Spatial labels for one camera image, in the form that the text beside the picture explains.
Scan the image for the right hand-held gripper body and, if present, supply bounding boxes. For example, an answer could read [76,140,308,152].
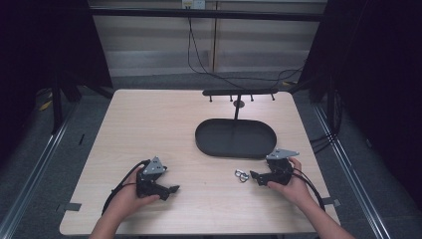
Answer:
[265,147,301,186]

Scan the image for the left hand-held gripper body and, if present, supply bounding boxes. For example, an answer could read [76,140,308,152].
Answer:
[135,155,169,200]

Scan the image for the small silver metal rings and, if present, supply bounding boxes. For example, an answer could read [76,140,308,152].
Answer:
[234,168,250,183]

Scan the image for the person's right hand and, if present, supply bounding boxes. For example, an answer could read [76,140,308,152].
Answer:
[266,156,315,207]

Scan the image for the person's left hand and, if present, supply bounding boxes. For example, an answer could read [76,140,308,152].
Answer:
[109,165,161,222]

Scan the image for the black stand with oval tray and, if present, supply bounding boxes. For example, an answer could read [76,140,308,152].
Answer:
[194,88,280,160]

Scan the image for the grey tape strip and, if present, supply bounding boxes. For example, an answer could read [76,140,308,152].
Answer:
[55,201,83,213]
[321,196,341,207]

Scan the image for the black metal stand leg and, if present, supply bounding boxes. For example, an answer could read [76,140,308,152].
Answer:
[50,74,65,135]

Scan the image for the black curtain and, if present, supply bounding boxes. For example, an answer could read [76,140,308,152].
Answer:
[298,0,422,213]
[0,0,114,167]

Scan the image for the yellow tape piece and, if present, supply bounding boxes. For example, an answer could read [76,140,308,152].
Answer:
[38,98,54,113]

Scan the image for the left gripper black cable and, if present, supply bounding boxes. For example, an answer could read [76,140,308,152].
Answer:
[101,159,151,215]

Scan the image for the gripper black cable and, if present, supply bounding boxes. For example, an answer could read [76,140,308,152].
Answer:
[291,166,326,212]
[101,159,151,215]

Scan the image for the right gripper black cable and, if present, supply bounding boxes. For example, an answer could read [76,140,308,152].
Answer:
[291,166,326,212]

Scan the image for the bundle of black floor cables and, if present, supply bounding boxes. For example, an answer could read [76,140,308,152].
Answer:
[309,88,344,154]

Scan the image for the aluminium floor rail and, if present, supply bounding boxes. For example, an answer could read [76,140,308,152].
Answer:
[0,103,79,239]
[313,104,394,239]

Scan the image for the black hanging wall cable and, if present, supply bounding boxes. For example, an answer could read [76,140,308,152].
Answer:
[186,16,306,92]

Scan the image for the black horizontal frame bar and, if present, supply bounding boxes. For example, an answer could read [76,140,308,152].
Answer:
[89,7,328,23]

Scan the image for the white wall socket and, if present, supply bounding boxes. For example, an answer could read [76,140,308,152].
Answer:
[181,0,207,10]

